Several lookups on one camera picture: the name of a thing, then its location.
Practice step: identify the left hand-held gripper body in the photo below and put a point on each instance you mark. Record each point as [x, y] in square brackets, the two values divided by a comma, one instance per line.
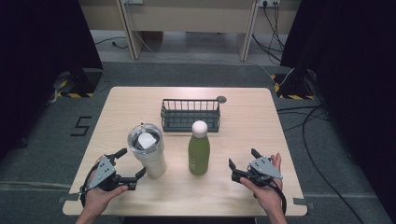
[102, 174]

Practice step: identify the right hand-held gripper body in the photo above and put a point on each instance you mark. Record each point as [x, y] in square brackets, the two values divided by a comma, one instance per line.
[264, 169]

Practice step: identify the white tumbler with clear lid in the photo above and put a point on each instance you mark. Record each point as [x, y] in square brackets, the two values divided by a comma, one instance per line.
[149, 152]

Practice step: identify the green bottle with white cap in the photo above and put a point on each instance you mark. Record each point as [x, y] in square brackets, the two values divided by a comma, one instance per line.
[199, 152]

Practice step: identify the person's left hand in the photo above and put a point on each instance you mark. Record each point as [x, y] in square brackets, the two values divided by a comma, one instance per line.
[96, 200]

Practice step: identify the person's right hand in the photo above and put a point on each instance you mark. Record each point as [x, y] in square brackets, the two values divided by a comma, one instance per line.
[269, 197]

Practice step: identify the grey tape strip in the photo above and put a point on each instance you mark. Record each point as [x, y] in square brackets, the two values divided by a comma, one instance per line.
[70, 197]
[303, 202]

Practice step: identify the grey round table grommet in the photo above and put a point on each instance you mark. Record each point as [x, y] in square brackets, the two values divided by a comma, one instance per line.
[221, 99]

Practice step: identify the black stand base striped tape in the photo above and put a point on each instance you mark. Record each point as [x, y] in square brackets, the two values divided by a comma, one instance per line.
[84, 84]
[292, 88]

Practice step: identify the black curtain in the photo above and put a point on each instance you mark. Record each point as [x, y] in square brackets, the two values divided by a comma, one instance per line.
[40, 62]
[351, 77]

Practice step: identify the beige wooden desk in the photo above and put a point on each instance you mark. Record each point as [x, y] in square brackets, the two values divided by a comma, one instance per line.
[190, 15]

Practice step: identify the white wall socket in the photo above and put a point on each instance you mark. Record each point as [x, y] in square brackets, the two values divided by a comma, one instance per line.
[269, 2]

